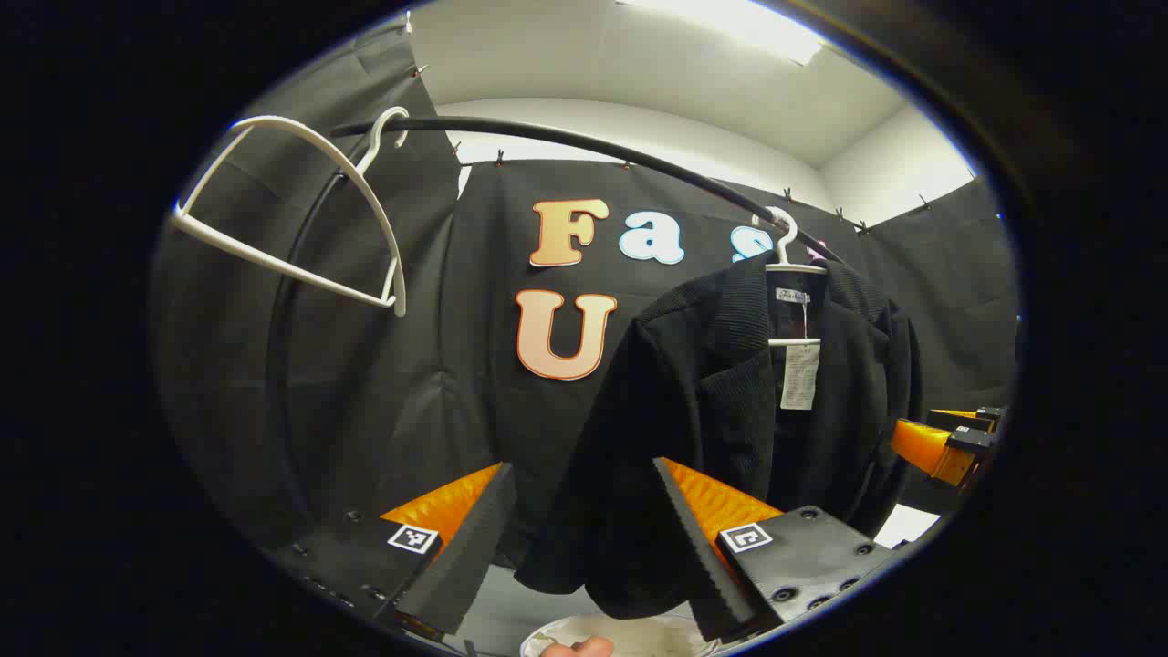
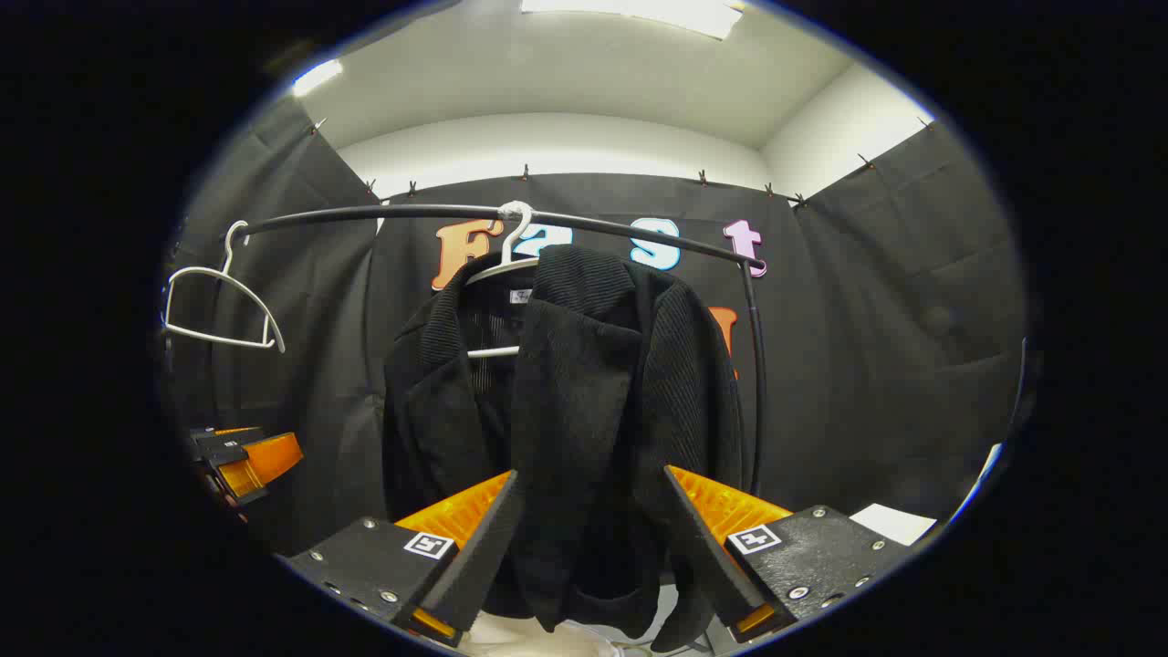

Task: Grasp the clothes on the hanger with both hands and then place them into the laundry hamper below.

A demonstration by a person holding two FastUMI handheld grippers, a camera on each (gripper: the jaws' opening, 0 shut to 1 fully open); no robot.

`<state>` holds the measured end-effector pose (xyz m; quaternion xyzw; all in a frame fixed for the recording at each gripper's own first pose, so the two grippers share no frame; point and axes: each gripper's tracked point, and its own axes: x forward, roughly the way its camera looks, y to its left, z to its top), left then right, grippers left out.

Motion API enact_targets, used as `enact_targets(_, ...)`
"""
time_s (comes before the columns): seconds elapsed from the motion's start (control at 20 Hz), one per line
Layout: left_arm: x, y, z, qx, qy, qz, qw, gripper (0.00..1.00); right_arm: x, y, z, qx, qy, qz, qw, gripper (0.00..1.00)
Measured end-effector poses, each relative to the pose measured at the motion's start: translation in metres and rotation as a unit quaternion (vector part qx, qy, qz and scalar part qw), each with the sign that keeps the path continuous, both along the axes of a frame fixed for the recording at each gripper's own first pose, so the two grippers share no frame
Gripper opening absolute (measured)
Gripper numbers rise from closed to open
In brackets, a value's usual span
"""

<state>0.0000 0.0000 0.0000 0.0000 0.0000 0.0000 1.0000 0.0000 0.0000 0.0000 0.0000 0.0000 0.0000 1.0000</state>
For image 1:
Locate empty white plastic hanger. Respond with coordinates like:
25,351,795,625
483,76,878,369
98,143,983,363
170,107,412,318

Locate white round laundry hamper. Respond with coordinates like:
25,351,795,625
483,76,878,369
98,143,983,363
520,613,722,657

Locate black metal clothes rack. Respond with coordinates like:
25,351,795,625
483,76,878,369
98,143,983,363
265,114,859,530

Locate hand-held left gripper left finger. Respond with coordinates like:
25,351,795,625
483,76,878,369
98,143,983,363
274,461,518,640

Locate black corduroy jacket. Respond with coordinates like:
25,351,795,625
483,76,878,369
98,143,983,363
516,251,923,621

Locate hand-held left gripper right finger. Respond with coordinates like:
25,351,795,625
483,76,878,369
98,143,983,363
652,456,900,644

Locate white hanger with crossbar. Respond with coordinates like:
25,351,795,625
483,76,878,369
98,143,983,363
753,206,829,348

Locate white flat board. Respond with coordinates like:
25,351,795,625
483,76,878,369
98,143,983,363
874,504,941,550

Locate black backdrop cloth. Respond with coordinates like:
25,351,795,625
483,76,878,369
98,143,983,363
151,14,1018,567

